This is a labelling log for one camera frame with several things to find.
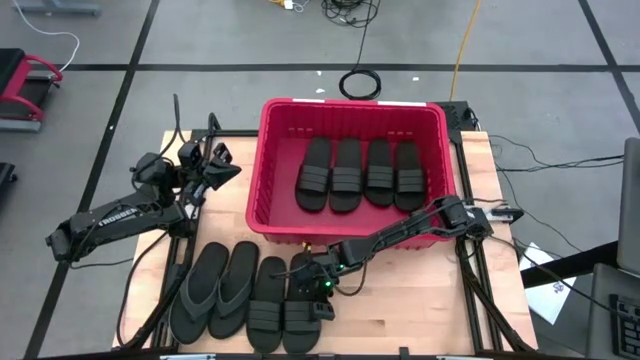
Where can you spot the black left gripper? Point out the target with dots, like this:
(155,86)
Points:
(192,180)

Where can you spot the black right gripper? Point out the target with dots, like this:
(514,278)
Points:
(317,272)

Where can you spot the black rubber slide sandal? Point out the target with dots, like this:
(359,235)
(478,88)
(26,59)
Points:
(265,280)
(300,342)
(346,160)
(410,162)
(313,160)
(379,160)

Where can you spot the black flip-flop sandal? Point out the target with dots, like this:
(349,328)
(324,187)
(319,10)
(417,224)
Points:
(212,260)
(242,260)

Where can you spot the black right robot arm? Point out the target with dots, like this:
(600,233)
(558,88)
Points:
(400,230)

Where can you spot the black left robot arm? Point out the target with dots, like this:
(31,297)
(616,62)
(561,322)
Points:
(120,220)

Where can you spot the red plastic bin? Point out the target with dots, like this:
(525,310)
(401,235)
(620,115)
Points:
(285,200)

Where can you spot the white power adapter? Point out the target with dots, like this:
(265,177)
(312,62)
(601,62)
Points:
(288,4)

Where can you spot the black caster base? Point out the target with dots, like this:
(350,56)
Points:
(5,175)

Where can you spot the white paper sheet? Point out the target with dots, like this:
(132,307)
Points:
(547,300)

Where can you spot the grey desk foot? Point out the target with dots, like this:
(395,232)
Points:
(55,7)

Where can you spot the red black step stool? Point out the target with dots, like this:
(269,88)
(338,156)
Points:
(10,65)

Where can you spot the black desk beam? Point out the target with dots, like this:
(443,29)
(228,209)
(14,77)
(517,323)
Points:
(565,265)

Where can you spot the grey side desk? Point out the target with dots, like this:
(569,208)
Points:
(600,300)

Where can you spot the black keyboard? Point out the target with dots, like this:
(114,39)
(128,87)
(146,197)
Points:
(627,325)

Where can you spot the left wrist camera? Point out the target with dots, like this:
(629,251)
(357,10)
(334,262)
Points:
(190,155)

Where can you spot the black frame crossbar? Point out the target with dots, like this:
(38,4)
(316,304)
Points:
(350,357)

